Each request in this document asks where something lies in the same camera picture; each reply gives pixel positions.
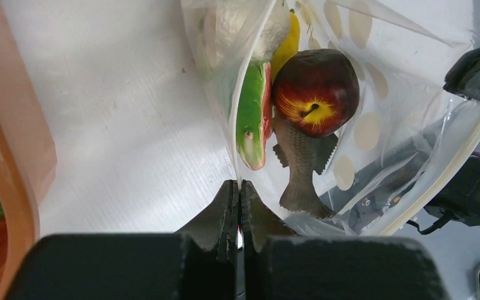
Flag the white toy cauliflower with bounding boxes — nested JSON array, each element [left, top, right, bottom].
[[199, 1, 291, 67]]

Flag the toy watermelon slice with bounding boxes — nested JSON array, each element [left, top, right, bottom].
[[236, 61, 273, 171]]

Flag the grey toy fish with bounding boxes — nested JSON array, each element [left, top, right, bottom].
[[272, 115, 338, 219]]

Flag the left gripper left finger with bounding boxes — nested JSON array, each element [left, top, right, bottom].
[[5, 180, 239, 299]]

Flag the dark red toy apple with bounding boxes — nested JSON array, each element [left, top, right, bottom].
[[272, 49, 360, 138]]

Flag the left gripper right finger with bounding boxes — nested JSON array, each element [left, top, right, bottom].
[[239, 181, 448, 299]]

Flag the orange plastic bin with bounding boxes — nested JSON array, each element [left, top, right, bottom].
[[0, 3, 57, 299]]

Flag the clear zip top bag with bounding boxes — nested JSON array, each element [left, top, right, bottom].
[[181, 1, 480, 236]]

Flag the yellow toy corn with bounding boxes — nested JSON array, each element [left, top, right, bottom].
[[271, 9, 301, 83]]

